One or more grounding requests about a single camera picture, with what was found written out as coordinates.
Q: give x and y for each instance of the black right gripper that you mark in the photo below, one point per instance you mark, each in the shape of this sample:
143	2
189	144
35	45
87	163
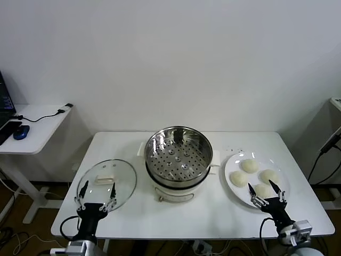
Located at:
277	209

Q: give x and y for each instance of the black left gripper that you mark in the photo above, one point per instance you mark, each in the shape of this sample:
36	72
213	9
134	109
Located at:
90	213

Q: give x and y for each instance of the white steamed baozi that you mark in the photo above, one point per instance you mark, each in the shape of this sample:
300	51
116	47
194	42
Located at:
239	178
269	174
261	190
249	166

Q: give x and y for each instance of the glass pot lid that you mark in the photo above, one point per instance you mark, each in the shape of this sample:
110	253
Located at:
122	173

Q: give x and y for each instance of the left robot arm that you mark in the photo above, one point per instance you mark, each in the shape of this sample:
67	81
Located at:
80	246

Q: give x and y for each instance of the stainless steel steamer basket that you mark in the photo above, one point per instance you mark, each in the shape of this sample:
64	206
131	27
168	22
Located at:
191	160

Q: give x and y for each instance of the white round plate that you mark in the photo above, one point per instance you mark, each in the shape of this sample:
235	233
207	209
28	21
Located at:
234	162

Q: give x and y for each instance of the cream electric cooking pot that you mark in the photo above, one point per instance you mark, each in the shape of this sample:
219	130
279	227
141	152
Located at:
175	192

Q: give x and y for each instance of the white power strip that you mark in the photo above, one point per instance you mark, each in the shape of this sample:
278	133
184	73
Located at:
202	246

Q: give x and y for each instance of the white side desk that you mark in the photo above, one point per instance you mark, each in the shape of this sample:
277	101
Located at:
40	133

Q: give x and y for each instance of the blue computer mouse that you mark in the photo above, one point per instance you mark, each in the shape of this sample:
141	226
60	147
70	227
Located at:
21	132

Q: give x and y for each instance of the black laptop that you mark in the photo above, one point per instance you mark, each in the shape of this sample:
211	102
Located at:
4	106

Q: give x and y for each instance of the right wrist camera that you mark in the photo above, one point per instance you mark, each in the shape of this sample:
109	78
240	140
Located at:
301	232

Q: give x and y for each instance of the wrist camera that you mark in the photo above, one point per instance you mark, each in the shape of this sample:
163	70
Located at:
57	251
301	232

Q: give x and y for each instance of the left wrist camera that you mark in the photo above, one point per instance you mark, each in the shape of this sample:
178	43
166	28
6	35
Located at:
57	251

